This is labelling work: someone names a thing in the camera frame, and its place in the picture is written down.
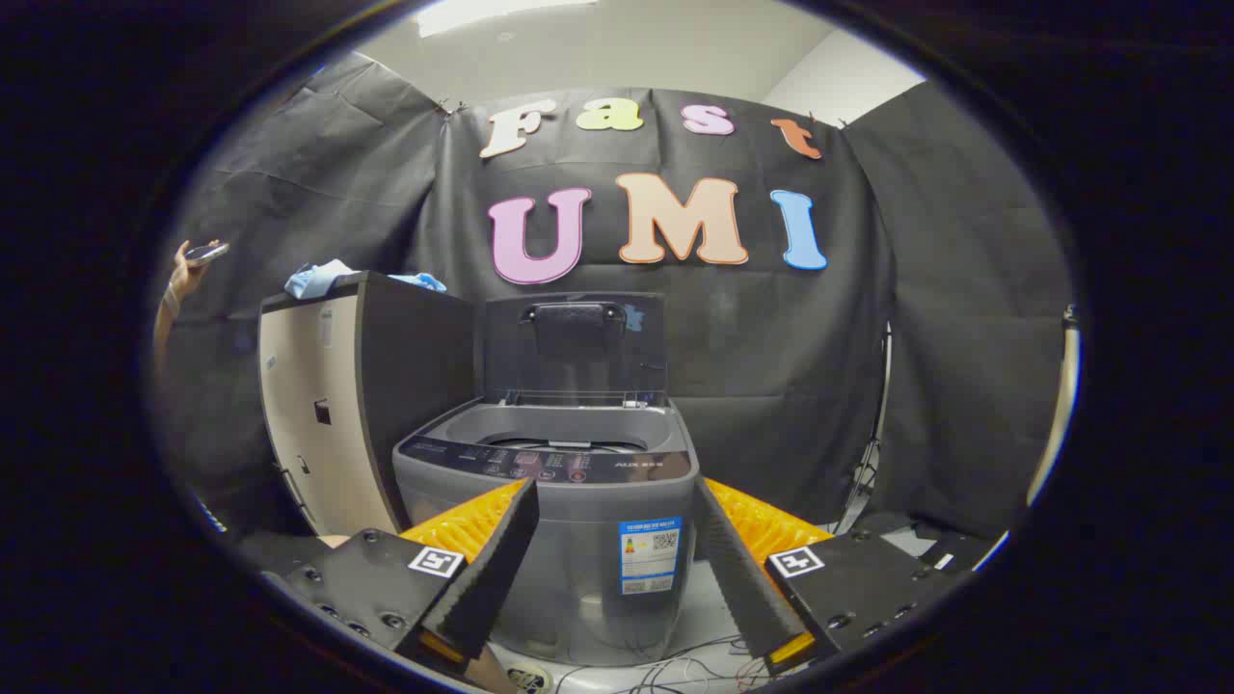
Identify dark floor object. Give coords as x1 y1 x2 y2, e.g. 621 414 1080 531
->
916 525 999 575

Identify black backdrop cloth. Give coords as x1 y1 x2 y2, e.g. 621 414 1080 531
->
154 53 1076 541

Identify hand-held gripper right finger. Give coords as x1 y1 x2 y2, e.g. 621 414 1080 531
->
692 477 967 678

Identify thin metal light stand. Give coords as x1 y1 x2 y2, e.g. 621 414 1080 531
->
837 323 894 533

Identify beige and black cabinet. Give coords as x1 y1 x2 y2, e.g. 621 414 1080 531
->
257 271 475 537

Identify light blue garment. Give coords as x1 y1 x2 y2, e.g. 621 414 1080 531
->
284 258 447 300

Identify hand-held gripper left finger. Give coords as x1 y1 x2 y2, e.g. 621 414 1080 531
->
260 477 542 678

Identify grey washing machine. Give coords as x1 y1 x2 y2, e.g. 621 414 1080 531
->
392 395 700 666

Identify floor cables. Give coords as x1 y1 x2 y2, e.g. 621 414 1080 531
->
554 631 772 694

